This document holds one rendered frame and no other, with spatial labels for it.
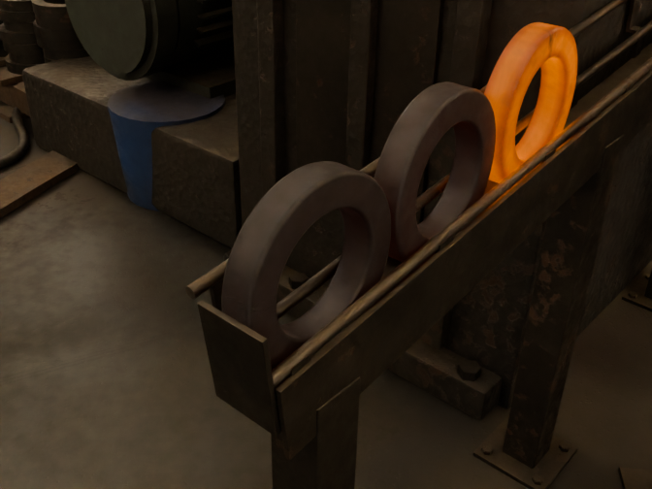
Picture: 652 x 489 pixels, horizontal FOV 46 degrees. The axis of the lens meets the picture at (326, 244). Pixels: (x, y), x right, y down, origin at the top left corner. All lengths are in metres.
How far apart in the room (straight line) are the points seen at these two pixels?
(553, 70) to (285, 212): 0.46
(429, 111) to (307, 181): 0.16
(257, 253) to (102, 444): 0.89
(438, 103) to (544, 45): 0.19
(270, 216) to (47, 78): 1.79
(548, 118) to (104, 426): 0.93
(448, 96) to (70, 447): 0.96
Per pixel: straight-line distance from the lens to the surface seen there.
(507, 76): 0.83
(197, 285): 0.64
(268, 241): 0.58
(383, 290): 0.69
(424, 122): 0.70
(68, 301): 1.78
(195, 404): 1.47
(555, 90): 0.96
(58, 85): 2.28
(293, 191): 0.59
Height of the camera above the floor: 1.00
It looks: 32 degrees down
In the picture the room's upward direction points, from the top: 1 degrees clockwise
